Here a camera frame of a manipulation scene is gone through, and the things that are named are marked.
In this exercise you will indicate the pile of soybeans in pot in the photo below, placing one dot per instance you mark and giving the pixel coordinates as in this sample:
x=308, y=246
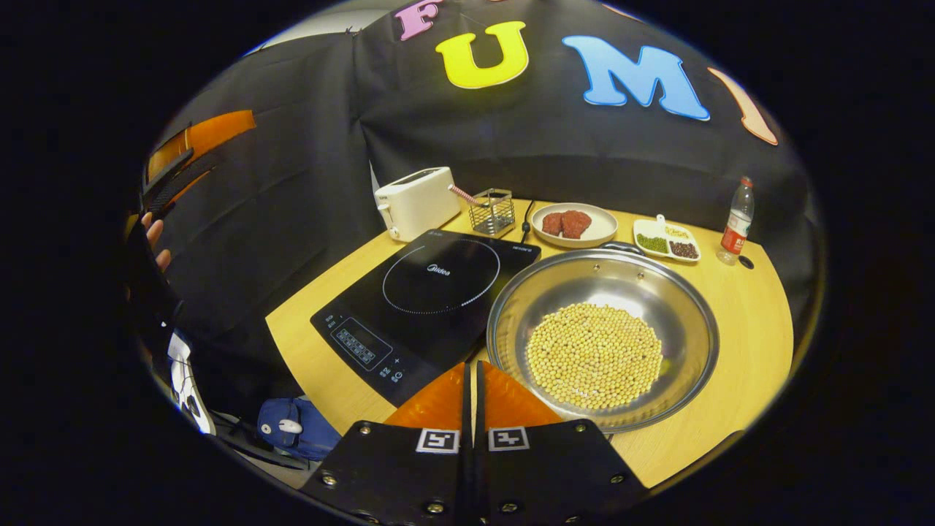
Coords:
x=595, y=358

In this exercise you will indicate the white printed cloth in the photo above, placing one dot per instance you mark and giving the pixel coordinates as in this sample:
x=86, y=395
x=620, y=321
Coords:
x=182, y=380

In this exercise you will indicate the plastic water bottle red label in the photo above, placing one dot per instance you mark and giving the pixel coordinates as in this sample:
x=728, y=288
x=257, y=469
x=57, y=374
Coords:
x=736, y=230

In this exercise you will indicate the pink striped straw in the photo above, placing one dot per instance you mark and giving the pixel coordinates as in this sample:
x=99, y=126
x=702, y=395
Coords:
x=462, y=194

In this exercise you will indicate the dark red beans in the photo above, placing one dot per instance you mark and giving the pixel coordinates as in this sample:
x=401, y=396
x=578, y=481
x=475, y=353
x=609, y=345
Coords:
x=684, y=250

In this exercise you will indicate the black induction cooktop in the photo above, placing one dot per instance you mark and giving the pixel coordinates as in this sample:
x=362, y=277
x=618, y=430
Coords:
x=409, y=343

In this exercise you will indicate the white toaster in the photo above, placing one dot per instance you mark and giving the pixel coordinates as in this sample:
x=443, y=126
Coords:
x=416, y=204

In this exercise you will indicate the green mung beans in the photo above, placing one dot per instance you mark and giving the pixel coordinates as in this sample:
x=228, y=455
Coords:
x=652, y=243

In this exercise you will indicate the white divided dish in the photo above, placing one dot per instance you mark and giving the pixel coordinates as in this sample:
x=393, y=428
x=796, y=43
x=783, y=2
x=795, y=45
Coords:
x=644, y=226

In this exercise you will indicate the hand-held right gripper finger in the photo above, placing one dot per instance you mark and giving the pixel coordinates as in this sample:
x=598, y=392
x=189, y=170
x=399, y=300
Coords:
x=480, y=409
x=467, y=409

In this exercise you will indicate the small portion of yellow beans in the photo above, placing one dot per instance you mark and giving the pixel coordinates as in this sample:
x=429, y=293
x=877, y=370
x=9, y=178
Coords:
x=677, y=232

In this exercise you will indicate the white round plate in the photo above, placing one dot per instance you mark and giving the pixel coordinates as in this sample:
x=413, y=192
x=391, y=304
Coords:
x=603, y=226

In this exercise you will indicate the blue bag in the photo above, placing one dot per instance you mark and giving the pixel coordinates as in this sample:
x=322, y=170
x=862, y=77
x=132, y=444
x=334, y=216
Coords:
x=314, y=431

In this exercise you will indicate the raw red meat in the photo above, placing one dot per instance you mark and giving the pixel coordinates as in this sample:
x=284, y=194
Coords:
x=573, y=223

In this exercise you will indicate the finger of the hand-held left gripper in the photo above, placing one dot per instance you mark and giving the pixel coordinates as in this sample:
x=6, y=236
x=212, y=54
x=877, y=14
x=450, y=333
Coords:
x=219, y=131
x=182, y=188

